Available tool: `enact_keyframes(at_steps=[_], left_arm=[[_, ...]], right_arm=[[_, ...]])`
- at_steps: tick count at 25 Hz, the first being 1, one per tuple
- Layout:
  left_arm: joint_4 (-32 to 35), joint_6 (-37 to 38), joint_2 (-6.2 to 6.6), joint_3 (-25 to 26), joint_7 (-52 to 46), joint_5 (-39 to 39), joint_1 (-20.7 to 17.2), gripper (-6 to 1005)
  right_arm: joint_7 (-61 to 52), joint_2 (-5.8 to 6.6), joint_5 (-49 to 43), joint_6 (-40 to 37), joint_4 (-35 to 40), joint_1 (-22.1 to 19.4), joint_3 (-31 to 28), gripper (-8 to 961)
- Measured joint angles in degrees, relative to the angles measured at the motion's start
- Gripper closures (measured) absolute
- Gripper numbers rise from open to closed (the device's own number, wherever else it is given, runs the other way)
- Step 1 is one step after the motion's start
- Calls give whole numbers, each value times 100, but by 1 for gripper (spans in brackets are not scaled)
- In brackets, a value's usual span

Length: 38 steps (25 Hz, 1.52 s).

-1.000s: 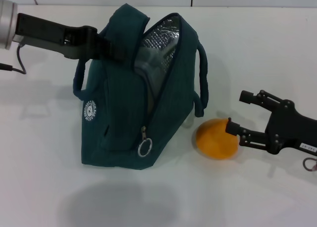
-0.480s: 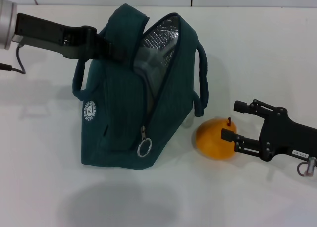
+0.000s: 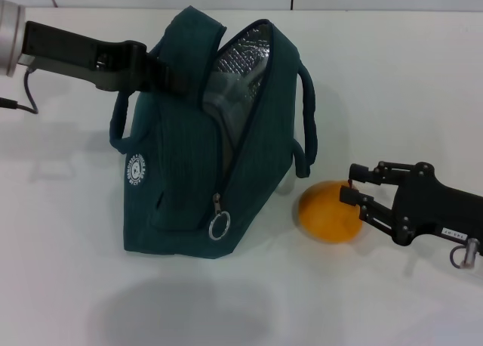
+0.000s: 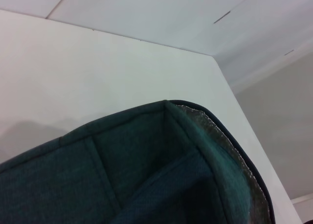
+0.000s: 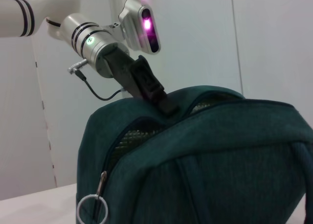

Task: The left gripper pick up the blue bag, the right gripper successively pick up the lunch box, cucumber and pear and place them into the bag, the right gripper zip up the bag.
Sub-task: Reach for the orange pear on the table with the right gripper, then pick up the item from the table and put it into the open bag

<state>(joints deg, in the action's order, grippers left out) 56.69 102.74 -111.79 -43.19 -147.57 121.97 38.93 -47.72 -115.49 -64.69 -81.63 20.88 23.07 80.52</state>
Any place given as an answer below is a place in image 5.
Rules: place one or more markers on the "dark teal insulated lunch bag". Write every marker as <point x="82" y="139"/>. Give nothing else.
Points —
<point x="207" y="160"/>

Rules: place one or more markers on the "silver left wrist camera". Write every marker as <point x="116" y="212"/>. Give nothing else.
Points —
<point x="134" y="26"/>

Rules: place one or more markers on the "white and silver left arm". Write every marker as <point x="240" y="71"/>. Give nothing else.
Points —
<point x="93" y="40"/>

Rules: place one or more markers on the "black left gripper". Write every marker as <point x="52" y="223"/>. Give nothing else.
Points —
<point x="119" y="67"/>

